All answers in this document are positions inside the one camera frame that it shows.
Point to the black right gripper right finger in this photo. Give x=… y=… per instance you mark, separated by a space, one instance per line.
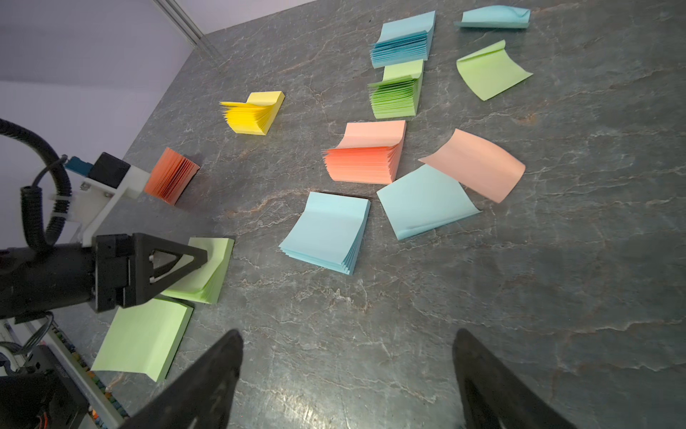
x=492 y=395

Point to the torn salmon page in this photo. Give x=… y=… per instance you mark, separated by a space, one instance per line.
x=478 y=164

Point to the salmon memo pad front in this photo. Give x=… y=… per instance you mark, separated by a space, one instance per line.
x=368 y=153

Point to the light green memo pad small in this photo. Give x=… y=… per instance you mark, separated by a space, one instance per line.
x=398 y=94

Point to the light green memo pad front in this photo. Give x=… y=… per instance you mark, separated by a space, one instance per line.
x=144 y=339

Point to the light blue memo pad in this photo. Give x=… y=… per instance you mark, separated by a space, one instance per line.
x=403 y=41
x=329 y=232

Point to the torn light green page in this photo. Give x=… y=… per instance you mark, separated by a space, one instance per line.
x=490 y=71

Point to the yellow memo pad far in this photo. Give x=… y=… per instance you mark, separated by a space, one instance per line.
x=256 y=115

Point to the torn light blue page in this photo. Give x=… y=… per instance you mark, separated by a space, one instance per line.
x=423 y=200
x=496 y=17

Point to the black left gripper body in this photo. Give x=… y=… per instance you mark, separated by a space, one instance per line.
x=35 y=282

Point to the light blue memo pad front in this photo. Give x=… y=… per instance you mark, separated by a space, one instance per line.
x=329 y=232

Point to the red memo pad far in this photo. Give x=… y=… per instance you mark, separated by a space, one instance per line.
x=170 y=176

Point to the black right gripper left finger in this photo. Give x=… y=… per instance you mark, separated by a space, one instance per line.
x=202 y=396

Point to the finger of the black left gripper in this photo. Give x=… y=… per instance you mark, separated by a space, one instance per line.
x=146 y=280

